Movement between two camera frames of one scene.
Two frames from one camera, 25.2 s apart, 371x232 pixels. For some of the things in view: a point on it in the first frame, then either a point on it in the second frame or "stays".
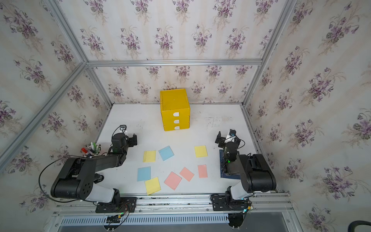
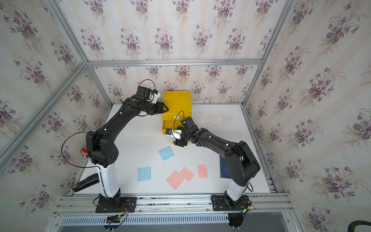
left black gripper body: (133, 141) → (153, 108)
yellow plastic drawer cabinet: (175, 109) stays
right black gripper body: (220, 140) → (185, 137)
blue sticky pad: (144, 174) stays
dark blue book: (226, 176) stays
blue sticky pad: (166, 152) stays
